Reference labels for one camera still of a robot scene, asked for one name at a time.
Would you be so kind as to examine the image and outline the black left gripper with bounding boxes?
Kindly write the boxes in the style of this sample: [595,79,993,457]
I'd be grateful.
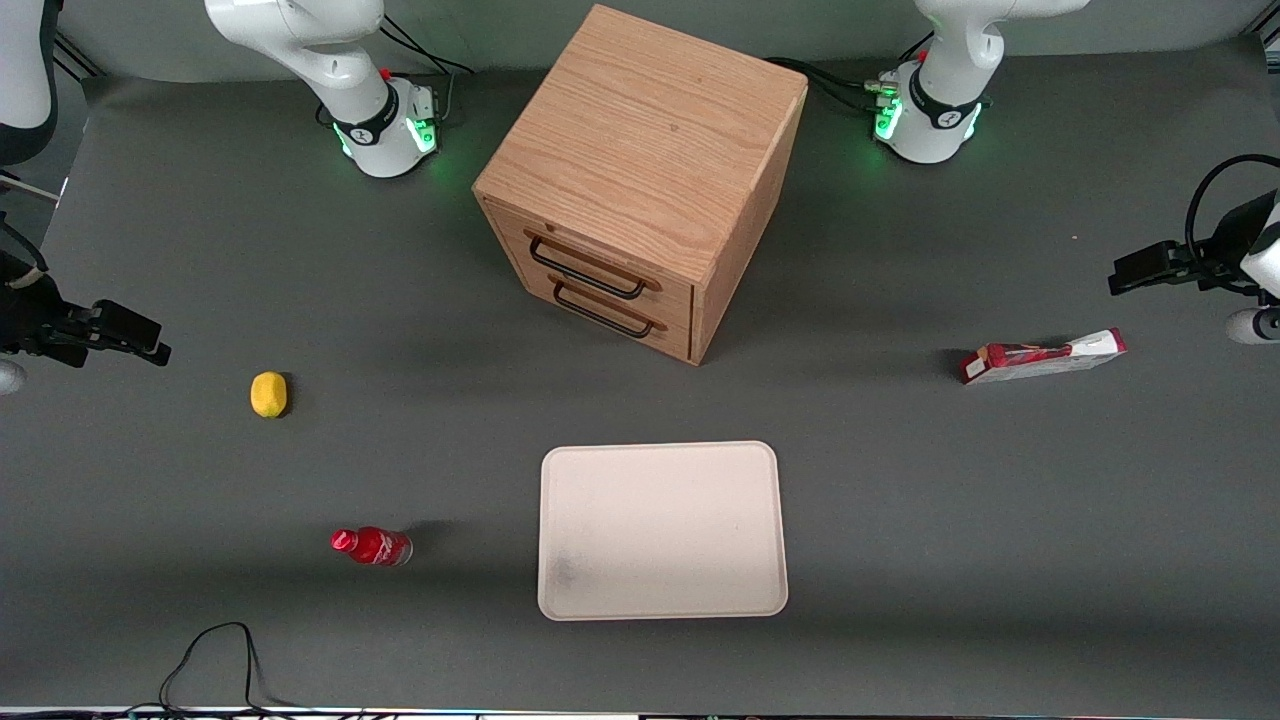
[1108,190,1266,297]

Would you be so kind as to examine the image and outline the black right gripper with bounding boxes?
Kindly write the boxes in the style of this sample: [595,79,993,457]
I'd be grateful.
[0,255,173,368]

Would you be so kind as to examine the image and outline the red cookie box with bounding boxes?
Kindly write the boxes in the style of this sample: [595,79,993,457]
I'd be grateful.
[960,328,1128,387]

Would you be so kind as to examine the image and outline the beige plastic tray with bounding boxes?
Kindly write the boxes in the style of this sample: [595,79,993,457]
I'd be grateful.
[537,440,790,622]

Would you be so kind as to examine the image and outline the yellow lemon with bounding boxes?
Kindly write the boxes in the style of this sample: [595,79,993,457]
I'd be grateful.
[249,371,289,419]

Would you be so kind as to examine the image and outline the red plastic drink bottle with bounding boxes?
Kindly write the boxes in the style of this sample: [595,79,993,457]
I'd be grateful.
[330,526,414,568]

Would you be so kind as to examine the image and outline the dark grey table mat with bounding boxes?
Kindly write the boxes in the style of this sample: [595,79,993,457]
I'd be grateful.
[0,38,1280,714]

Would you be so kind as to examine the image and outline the wooden drawer front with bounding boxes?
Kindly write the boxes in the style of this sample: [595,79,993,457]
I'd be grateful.
[484,200,697,323]
[508,262,694,363]

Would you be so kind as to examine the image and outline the wooden drawer cabinet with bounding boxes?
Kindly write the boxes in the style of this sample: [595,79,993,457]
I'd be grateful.
[472,4,809,367]

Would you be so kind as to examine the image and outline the black right arm wrist cable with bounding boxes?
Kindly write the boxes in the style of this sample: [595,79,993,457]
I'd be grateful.
[0,215,50,291]

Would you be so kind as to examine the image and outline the thin black looped cable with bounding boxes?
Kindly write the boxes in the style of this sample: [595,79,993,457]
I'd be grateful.
[130,621,331,717]

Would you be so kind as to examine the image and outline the black left arm base cables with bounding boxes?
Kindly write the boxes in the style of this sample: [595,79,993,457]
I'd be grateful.
[764,30,937,117]

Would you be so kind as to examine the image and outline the black arm base cables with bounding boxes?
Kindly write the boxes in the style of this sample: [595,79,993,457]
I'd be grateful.
[318,14,477,126]
[764,30,937,117]

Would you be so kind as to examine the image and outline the black right arm base cables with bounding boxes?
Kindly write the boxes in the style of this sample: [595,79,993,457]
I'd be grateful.
[318,14,477,126]

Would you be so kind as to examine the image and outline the black wire drawer handle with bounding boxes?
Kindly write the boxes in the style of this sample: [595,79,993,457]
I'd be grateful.
[551,279,657,340]
[527,234,650,301]

